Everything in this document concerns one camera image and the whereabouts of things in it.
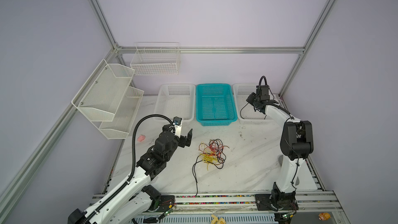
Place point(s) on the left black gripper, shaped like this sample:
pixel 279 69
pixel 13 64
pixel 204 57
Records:
pixel 182 142

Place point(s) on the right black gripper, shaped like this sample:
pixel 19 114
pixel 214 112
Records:
pixel 251 97

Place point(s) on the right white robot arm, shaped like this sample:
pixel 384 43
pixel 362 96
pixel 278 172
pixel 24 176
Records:
pixel 296 144

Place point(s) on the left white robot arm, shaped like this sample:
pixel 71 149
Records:
pixel 143 171

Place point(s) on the small pink object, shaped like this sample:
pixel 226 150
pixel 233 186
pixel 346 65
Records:
pixel 141 138

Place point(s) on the left white plastic basket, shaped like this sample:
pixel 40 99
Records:
pixel 176 100

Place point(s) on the teal plastic basket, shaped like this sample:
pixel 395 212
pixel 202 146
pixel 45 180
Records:
pixel 215 105

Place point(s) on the white two-tier mesh shelf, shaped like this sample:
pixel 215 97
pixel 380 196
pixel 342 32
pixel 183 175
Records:
pixel 109 101

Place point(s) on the yellow object at front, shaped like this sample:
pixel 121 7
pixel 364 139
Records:
pixel 217 220

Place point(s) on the orange round object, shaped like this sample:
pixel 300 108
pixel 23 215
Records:
pixel 324 216

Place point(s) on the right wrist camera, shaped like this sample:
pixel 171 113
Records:
pixel 263 92

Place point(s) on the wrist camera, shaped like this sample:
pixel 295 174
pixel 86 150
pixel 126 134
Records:
pixel 177 123
pixel 263 92

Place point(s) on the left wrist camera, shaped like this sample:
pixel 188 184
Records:
pixel 177 123

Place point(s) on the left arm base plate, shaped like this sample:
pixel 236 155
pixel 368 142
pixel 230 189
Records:
pixel 162 203

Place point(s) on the white wire wall basket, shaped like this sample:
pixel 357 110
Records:
pixel 156 58

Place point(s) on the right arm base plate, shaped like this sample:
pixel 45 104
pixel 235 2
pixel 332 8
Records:
pixel 278 202

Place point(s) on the aluminium front rail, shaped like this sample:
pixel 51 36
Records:
pixel 308 201

